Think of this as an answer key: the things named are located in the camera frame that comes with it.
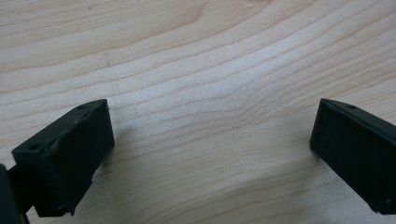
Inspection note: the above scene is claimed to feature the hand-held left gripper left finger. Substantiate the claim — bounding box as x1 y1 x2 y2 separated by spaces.
11 98 116 218

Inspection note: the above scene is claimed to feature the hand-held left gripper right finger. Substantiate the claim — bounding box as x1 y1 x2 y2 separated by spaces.
309 98 396 216

